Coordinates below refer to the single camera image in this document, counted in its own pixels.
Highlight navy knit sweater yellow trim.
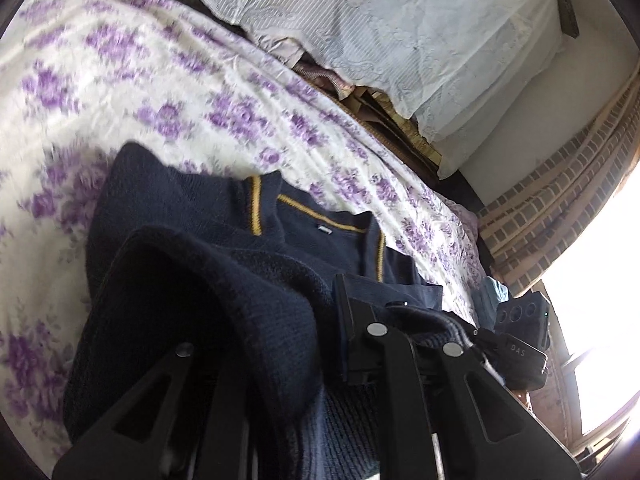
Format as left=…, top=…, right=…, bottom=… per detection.
left=63, top=143, right=442, bottom=479

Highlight pale blue lace cover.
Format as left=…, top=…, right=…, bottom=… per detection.
left=202, top=0, right=562, bottom=148

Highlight white purple floral bedsheet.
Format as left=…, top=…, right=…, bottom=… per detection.
left=1, top=0, right=484, bottom=472

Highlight brown checked curtain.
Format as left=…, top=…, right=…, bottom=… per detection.
left=480, top=70, right=639, bottom=296

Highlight stacked brown folded fabrics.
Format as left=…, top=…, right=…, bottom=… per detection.
left=293, top=54, right=442, bottom=180

